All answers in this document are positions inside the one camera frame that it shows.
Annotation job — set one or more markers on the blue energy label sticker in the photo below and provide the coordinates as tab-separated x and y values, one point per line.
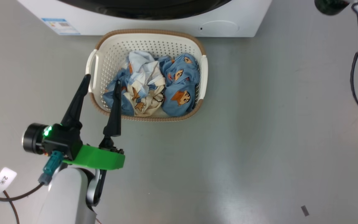
59	26

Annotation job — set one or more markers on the cream cartoon print garment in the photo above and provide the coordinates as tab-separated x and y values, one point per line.
144	93

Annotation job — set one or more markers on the grey tape piece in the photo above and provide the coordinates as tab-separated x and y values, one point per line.
305	211

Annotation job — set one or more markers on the round filter cover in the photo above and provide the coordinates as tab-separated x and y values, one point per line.
221	27

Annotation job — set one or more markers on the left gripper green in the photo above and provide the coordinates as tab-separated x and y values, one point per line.
98	158

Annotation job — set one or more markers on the white washing machine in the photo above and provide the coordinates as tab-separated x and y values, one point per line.
135	26

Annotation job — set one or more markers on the cream perforated laundry basket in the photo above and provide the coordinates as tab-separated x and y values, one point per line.
117	46

